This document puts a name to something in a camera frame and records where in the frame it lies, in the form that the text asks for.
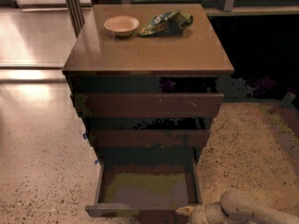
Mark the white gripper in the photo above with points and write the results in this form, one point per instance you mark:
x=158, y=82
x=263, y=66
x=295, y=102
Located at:
x=198, y=215

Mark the drawer brown wood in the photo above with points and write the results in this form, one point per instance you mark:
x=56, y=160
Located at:
x=147, y=194

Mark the middle drawer brown front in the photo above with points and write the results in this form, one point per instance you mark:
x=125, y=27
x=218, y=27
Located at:
x=148, y=138

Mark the brown wooden drawer cabinet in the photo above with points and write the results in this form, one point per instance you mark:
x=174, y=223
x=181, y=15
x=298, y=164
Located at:
x=190, y=62

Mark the top drawer brown front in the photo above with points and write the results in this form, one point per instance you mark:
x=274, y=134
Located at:
x=147, y=105

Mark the green chip bag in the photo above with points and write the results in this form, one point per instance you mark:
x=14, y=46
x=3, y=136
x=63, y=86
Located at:
x=168, y=23

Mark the beige round bowl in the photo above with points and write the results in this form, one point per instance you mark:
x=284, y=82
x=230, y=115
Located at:
x=121, y=26

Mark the metal window frame post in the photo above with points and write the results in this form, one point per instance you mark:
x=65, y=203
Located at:
x=76, y=15

